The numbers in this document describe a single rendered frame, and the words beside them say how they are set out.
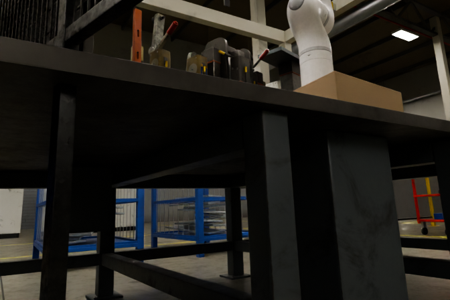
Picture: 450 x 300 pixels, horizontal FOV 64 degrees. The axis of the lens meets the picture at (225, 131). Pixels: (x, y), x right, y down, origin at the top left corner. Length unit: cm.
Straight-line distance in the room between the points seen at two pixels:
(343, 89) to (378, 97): 16
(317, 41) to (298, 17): 11
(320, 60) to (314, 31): 12
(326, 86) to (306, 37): 34
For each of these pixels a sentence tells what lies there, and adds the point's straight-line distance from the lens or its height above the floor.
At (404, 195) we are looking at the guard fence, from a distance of 710.
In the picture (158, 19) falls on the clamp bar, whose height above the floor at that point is 119.
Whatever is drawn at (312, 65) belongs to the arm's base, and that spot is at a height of 93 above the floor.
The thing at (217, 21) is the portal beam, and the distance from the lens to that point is 588.
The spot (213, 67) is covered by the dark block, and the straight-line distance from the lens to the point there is 155.
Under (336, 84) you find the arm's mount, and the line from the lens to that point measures 109.
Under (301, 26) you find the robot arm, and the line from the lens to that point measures 141.
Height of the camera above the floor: 44
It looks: 12 degrees up
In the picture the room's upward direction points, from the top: 2 degrees counter-clockwise
